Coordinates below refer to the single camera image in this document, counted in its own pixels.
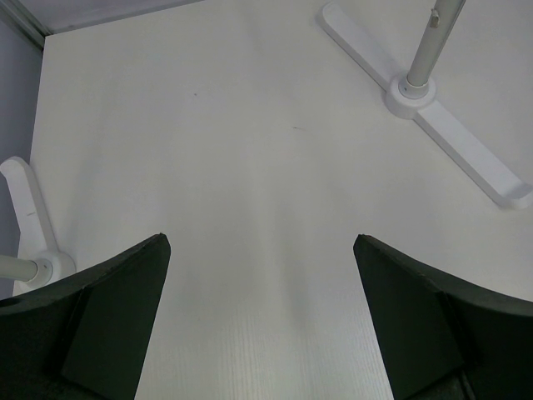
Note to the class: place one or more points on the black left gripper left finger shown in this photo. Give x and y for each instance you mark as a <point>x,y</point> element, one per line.
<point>85,336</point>

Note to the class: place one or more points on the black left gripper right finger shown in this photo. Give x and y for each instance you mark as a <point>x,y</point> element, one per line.
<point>441,337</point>

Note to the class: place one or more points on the silver clothes rack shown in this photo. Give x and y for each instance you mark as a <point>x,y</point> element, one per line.
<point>410,95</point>

